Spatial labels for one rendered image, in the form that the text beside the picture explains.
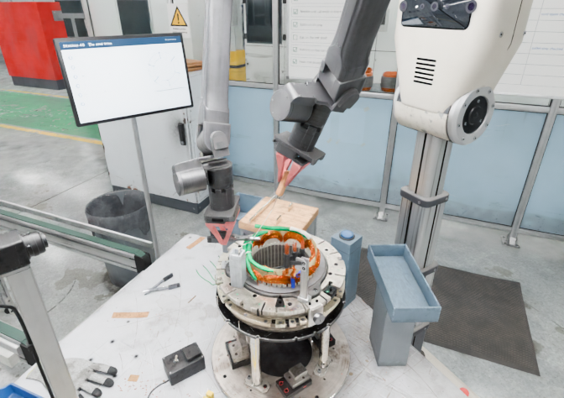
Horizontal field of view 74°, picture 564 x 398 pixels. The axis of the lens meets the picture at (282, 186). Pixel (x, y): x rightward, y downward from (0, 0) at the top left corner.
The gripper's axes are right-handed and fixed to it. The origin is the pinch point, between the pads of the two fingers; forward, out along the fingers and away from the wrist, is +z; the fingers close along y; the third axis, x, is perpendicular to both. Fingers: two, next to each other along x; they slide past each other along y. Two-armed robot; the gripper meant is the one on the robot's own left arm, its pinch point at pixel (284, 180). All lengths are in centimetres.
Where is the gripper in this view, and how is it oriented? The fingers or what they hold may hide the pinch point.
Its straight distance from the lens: 81.6
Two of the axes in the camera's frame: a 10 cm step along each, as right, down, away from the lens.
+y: 8.2, 5.2, -2.6
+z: -3.7, 8.1, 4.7
